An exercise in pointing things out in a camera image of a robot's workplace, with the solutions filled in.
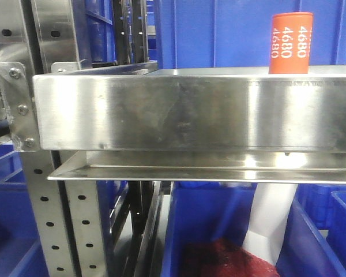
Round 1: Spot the orange cylindrical capacitor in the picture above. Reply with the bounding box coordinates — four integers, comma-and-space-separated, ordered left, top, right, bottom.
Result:
269, 12, 314, 74

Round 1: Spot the stainless steel shelf tray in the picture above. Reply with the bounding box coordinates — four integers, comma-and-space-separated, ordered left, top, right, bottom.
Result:
33, 65, 346, 184

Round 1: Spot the blue bin behind capacitor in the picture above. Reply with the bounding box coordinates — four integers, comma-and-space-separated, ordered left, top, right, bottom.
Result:
154, 1, 346, 69

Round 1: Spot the perforated steel shelf upright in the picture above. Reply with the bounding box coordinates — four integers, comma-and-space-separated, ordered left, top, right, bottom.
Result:
0, 0, 116, 277

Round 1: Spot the blue bin with red contents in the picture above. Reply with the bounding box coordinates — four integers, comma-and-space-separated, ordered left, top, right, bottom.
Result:
160, 181, 346, 277

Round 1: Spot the blue bin lower right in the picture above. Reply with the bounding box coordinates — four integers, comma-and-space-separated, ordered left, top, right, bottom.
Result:
295, 184, 346, 277

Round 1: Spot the blue bin lower left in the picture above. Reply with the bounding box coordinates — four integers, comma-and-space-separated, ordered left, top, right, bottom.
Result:
0, 144, 48, 276

